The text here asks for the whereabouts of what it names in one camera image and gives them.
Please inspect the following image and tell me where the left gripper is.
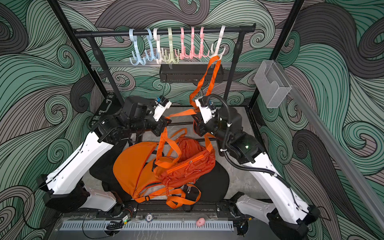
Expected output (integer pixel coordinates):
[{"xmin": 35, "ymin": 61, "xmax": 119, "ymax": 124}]
[{"xmin": 127, "ymin": 109, "xmax": 171, "ymax": 136}]

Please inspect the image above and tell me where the orange sling bag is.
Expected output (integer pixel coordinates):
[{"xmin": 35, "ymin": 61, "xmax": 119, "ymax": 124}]
[{"xmin": 166, "ymin": 55, "xmax": 223, "ymax": 119}]

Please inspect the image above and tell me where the red-orange drawstring bag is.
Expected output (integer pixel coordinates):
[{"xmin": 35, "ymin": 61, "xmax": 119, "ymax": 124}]
[{"xmin": 153, "ymin": 128, "xmax": 216, "ymax": 188}]

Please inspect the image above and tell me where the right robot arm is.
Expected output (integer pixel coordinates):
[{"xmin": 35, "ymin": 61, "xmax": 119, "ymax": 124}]
[{"xmin": 190, "ymin": 94, "xmax": 321, "ymax": 240}]

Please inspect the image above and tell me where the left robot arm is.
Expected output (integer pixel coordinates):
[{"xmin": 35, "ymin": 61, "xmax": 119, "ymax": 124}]
[{"xmin": 37, "ymin": 96, "xmax": 172, "ymax": 213}]

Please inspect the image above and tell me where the pale green hook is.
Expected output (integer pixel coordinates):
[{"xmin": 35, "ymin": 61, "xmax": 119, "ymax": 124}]
[{"xmin": 165, "ymin": 28, "xmax": 180, "ymax": 65}]

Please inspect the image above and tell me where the pink hook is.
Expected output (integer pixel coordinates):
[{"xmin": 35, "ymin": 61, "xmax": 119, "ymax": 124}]
[
  {"xmin": 189, "ymin": 27, "xmax": 199, "ymax": 59},
  {"xmin": 180, "ymin": 27, "xmax": 189, "ymax": 60},
  {"xmin": 198, "ymin": 27, "xmax": 210, "ymax": 59}
]

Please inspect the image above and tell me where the white hook rightmost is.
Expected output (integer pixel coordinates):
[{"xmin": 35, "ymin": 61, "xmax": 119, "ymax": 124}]
[{"xmin": 209, "ymin": 26, "xmax": 226, "ymax": 60}]

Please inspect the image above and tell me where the white hook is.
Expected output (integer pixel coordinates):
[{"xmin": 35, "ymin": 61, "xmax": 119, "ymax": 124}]
[
  {"xmin": 209, "ymin": 26, "xmax": 226, "ymax": 60},
  {"xmin": 153, "ymin": 28, "xmax": 165, "ymax": 65}
]

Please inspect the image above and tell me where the light blue hook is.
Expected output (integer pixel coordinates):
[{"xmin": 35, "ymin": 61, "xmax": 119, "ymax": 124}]
[
  {"xmin": 129, "ymin": 29, "xmax": 147, "ymax": 66},
  {"xmin": 145, "ymin": 28, "xmax": 159, "ymax": 62}
]

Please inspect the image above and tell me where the light blue hook leftmost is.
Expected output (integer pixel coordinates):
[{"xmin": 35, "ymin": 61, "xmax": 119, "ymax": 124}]
[{"xmin": 129, "ymin": 29, "xmax": 147, "ymax": 66}]

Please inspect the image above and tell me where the large orange backpack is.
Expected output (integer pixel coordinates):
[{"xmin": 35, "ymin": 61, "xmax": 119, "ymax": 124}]
[{"xmin": 113, "ymin": 142, "xmax": 201, "ymax": 209}]

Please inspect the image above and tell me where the black round mat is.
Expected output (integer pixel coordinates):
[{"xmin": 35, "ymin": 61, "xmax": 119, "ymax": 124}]
[{"xmin": 90, "ymin": 140, "xmax": 230, "ymax": 203}]

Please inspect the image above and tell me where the pink small object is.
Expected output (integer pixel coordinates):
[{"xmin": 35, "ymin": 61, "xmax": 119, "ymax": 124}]
[{"xmin": 196, "ymin": 218, "xmax": 206, "ymax": 228}]

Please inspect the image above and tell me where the black clothes rack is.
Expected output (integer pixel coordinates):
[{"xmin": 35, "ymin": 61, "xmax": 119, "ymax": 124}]
[{"xmin": 73, "ymin": 23, "xmax": 257, "ymax": 106}]

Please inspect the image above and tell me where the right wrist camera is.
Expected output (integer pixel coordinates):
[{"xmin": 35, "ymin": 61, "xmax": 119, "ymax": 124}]
[{"xmin": 195, "ymin": 96, "xmax": 217, "ymax": 124}]

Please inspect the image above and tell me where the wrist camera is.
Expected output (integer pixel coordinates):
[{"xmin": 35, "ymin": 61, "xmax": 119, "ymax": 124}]
[
  {"xmin": 153, "ymin": 96, "xmax": 172, "ymax": 122},
  {"xmin": 195, "ymin": 96, "xmax": 217, "ymax": 124}
]

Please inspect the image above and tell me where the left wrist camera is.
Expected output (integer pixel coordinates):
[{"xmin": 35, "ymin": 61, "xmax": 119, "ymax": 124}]
[{"xmin": 153, "ymin": 96, "xmax": 172, "ymax": 122}]

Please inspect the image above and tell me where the black case on wall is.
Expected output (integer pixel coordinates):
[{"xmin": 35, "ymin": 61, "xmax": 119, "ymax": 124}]
[{"xmin": 89, "ymin": 92, "xmax": 122, "ymax": 132}]

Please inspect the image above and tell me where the black wall shelf tray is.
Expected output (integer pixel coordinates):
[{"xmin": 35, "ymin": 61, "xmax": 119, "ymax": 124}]
[{"xmin": 159, "ymin": 64, "xmax": 207, "ymax": 85}]

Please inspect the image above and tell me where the white mesh wall basket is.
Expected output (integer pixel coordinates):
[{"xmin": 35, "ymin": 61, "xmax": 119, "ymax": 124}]
[{"xmin": 254, "ymin": 60, "xmax": 292, "ymax": 109}]

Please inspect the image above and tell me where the white slotted cable duct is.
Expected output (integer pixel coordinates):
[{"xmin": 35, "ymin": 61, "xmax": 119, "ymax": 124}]
[{"xmin": 59, "ymin": 220, "xmax": 235, "ymax": 232}]

